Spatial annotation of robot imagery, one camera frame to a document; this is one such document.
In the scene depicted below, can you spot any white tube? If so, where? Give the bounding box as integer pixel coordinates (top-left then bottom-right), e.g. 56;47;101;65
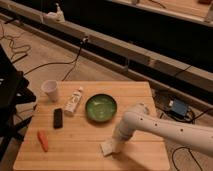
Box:
64;87;83;116

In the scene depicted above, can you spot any wooden beam rail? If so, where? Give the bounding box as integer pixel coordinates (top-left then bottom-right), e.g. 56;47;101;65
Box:
0;0;213;92

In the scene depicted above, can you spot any black cable right floor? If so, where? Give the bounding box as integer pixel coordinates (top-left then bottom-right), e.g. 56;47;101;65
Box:
154;89;213;171

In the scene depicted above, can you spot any white object on beam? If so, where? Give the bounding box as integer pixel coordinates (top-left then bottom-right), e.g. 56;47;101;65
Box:
46;4;65;22

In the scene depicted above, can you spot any black chair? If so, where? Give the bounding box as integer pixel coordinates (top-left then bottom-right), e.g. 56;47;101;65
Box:
0;45;36;161

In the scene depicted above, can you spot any black floor cable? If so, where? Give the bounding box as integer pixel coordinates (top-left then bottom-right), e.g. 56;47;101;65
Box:
23;36;89;81

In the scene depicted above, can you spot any white paper cup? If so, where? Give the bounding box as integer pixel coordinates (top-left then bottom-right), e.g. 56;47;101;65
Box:
41;80;59;102

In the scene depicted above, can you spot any green bowl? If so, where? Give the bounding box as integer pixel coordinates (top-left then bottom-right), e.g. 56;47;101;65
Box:
85;94;117;123

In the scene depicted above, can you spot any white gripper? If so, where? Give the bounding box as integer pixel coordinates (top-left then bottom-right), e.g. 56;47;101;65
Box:
112;120;135;153

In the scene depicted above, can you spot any blue power box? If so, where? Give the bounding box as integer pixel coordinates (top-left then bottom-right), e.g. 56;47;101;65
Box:
169;99;188;117

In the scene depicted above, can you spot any orange carrot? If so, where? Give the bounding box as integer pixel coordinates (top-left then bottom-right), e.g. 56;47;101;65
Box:
37;131;48;152

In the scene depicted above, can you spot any white sponge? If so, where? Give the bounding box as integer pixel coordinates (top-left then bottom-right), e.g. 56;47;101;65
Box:
100;139;115;157

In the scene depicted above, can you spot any black rectangular block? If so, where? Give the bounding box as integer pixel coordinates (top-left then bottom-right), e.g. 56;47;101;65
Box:
53;108;63;129

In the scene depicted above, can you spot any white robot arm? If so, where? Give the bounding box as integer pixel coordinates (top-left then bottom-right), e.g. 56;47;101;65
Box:
113;103;213;157

